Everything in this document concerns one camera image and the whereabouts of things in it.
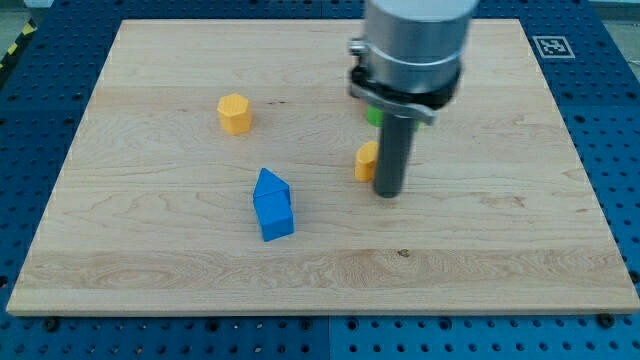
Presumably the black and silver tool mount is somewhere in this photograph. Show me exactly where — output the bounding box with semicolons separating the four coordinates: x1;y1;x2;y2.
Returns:
348;38;461;125

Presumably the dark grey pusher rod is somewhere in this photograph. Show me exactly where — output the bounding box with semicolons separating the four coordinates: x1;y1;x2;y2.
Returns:
373;112;416;198

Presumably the yellow heart block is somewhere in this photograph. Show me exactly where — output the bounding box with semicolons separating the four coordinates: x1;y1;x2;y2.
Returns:
354;141;379;182

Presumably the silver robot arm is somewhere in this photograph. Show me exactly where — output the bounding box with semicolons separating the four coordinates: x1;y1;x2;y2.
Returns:
348;0;479;198

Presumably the green circle block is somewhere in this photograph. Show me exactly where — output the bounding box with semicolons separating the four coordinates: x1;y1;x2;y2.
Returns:
365;105;420;132

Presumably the blue triangle block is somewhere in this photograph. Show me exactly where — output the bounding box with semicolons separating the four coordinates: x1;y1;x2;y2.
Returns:
252;168;291;204

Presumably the white fiducial marker tag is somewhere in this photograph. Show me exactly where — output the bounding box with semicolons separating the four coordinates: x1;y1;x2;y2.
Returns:
533;35;575;59

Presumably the blue cube block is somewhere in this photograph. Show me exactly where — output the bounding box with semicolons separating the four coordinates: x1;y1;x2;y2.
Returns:
253;192;295;242

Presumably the yellow hexagon block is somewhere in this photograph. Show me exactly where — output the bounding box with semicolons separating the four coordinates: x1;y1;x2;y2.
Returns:
217;93;252;135

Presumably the light wooden board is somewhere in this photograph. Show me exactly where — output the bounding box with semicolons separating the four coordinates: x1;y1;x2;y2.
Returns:
7;20;639;317

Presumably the yellow black hazard tape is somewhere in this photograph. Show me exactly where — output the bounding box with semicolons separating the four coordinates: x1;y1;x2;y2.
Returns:
1;19;38;72

